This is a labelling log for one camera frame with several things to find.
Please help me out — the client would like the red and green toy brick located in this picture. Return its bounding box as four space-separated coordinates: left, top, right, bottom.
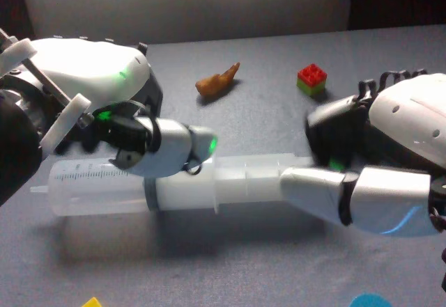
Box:
296 63 328 97

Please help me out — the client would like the grey table cloth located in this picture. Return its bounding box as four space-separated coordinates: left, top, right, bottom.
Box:
0 24 446 307

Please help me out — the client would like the blue round disc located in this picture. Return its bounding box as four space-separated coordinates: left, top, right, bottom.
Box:
348 292 393 307

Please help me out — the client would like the brown toy chicken wing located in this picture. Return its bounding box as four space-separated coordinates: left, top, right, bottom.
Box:
194 61 241 97

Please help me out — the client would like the light grey backdrop panel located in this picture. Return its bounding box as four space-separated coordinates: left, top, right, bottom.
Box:
17 0 351 45

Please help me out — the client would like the translucent plastic tube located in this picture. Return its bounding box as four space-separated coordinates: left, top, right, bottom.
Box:
29 153 314 217

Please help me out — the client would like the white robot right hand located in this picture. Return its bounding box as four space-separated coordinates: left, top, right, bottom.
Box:
280 69 446 238

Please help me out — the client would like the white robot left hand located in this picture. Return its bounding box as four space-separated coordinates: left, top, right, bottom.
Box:
29 38 219 178

